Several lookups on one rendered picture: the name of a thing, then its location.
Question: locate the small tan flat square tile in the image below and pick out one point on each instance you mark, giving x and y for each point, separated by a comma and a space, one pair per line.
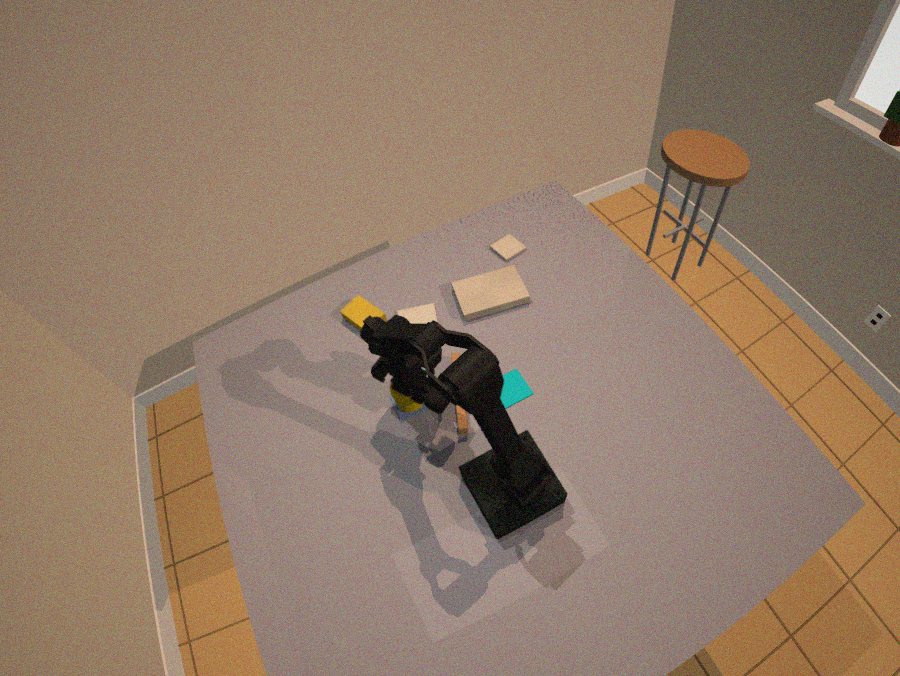
507, 247

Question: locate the yellow rectangular block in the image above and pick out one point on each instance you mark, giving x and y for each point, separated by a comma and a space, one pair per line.
359, 309

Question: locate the beige flat slab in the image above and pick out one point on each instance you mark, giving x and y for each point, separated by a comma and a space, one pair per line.
419, 314

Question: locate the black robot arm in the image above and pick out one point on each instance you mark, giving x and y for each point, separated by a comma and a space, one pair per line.
474, 381

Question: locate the brown wooden bar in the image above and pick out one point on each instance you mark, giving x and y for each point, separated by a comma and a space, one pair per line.
461, 413

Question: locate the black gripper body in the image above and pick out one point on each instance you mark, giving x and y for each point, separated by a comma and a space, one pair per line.
416, 382

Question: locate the tan flat box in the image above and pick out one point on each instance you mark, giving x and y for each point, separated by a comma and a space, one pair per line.
490, 292

